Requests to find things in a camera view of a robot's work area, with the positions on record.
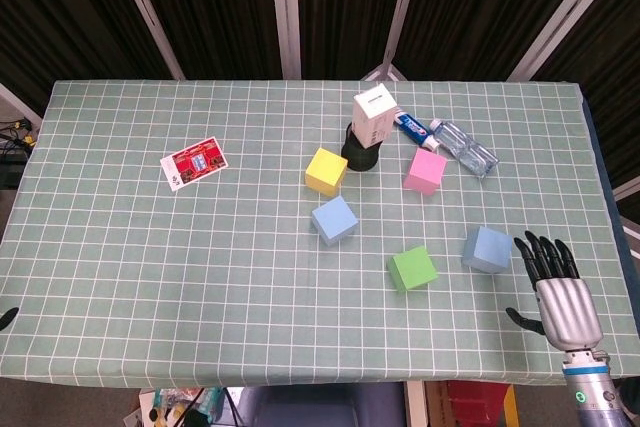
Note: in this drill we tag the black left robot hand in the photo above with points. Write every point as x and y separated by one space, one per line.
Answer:
7 318

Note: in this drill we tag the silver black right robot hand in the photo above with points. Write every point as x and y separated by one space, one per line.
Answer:
567 307

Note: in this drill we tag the light blue foam cube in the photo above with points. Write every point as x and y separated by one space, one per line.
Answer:
487 249
334 219

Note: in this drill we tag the green foam cube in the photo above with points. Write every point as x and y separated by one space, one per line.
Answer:
412 269

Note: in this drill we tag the pink foam cube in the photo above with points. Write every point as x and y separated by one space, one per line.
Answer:
425 169

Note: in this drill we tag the yellow foam cube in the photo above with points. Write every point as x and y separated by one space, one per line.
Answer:
325 169

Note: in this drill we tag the red storage box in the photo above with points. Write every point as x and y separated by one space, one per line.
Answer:
475 402

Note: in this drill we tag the green checked tablecloth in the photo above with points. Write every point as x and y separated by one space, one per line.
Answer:
150 272

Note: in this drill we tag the white table leg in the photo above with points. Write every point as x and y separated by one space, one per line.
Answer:
414 404

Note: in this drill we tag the plastic packaged clutter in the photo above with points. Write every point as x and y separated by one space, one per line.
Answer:
175 407

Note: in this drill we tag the clear plastic water bottle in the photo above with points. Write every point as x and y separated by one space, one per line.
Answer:
465 147

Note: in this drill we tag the blue white toothpaste tube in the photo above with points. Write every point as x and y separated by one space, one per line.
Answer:
412 127

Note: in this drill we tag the red white printed card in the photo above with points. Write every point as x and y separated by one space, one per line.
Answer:
194 163

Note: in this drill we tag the black mesh pen holder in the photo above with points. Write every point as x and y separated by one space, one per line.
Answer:
360 157

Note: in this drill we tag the dark pleated curtain panel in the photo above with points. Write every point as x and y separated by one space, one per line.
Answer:
615 47
480 7
60 12
345 7
215 7

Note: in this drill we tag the white cardboard carton box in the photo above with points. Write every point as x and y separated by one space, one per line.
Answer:
372 117

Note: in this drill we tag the white partition frame post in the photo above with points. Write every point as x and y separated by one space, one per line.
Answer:
286 12
403 7
560 22
148 12
20 103
627 190

